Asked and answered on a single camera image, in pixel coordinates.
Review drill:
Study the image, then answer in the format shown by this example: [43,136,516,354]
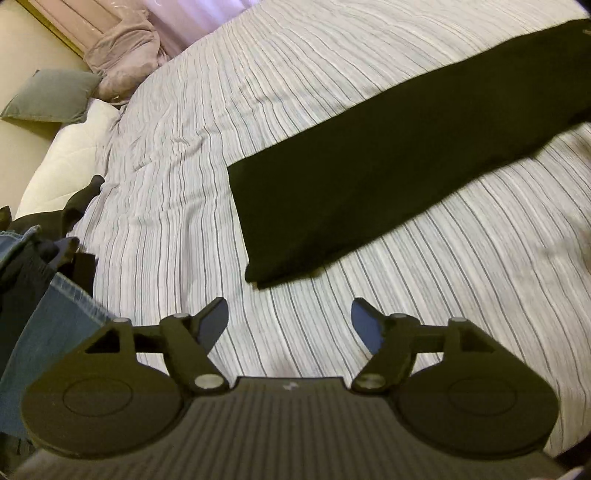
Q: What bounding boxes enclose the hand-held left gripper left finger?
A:
[85,296,230,396]

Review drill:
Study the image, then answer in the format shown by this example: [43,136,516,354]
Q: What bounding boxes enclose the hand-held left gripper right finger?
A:
[351,298,498,396]

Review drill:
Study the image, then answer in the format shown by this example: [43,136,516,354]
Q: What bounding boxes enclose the black pants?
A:
[228,18,591,291]

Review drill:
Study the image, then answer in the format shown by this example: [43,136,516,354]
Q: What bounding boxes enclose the striped white bed sheet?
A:
[69,0,591,462]

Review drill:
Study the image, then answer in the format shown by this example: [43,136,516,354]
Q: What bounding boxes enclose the blue jeans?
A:
[0,225,119,440]

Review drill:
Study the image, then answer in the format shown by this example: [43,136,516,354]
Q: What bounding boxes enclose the black garment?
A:
[0,174,105,370]

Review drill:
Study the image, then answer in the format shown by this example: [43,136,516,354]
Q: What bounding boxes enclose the white pillow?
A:
[14,98,122,219]

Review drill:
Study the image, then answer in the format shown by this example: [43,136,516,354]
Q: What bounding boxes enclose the grey green cushion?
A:
[0,69,103,124]

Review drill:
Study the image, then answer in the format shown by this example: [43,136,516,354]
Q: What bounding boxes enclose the crumpled pink blanket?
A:
[83,7,172,100]

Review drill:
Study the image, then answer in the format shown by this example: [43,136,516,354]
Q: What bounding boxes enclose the pale pink curtain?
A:
[139,0,262,52]

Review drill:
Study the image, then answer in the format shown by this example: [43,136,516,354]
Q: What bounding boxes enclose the gold framed pink panel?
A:
[16,0,149,59]

